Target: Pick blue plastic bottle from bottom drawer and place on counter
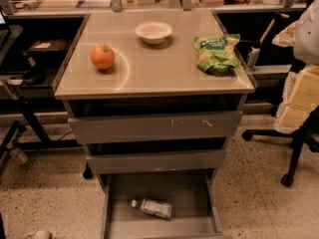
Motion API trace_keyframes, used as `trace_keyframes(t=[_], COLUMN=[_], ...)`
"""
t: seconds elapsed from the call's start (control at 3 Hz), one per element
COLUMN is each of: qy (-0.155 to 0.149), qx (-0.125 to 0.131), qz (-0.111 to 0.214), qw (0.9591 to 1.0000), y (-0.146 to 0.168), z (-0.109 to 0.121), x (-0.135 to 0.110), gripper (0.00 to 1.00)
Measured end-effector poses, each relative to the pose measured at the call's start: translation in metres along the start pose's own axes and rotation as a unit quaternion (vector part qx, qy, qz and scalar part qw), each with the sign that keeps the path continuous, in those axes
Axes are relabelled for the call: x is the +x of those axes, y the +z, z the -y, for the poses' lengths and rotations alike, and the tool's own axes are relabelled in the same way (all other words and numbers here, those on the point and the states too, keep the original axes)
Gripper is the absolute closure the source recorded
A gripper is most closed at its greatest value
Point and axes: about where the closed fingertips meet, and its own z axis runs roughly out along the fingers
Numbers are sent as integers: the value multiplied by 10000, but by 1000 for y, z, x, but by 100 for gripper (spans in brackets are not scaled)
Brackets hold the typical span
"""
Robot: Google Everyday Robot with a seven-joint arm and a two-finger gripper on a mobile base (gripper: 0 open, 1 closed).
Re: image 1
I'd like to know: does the blue plastic water bottle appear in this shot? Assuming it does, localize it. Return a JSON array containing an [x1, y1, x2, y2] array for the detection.
[[131, 198, 172, 220]]

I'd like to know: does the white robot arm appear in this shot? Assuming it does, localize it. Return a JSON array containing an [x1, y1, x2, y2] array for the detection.
[[274, 0, 319, 133]]

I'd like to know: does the grey drawer cabinet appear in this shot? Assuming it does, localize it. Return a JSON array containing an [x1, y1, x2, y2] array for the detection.
[[51, 9, 258, 180]]

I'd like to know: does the top grey drawer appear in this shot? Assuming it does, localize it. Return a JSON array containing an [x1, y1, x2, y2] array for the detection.
[[69, 111, 242, 144]]

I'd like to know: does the grey drawer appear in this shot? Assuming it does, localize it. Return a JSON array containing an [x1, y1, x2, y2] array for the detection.
[[86, 149, 226, 174], [69, 111, 242, 144], [101, 170, 232, 239]]

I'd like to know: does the middle grey drawer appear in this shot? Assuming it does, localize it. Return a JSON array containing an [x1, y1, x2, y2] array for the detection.
[[86, 149, 226, 174]]

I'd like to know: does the bottom grey drawer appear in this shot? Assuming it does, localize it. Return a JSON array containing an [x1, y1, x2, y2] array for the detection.
[[101, 170, 232, 239]]

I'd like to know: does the small bottle on floor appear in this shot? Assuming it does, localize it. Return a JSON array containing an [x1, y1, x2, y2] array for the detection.
[[7, 143, 28, 165]]

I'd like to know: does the white bowl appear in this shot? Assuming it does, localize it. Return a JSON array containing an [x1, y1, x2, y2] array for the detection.
[[135, 21, 172, 45]]

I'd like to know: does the orange fruit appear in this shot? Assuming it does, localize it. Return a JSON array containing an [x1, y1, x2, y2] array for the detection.
[[91, 45, 115, 70]]

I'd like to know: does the green chip bag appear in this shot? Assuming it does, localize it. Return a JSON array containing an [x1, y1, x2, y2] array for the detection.
[[193, 34, 241, 77]]

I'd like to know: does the white handheld tool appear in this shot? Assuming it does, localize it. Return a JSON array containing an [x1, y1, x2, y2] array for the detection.
[[246, 12, 289, 70]]

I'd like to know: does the black bag on shelf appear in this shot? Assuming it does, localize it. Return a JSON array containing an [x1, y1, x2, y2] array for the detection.
[[28, 39, 70, 68]]

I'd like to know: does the black desk stand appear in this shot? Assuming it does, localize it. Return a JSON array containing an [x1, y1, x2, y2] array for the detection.
[[0, 97, 80, 156]]

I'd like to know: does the black office chair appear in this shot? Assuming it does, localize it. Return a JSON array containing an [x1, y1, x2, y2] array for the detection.
[[242, 107, 319, 187]]

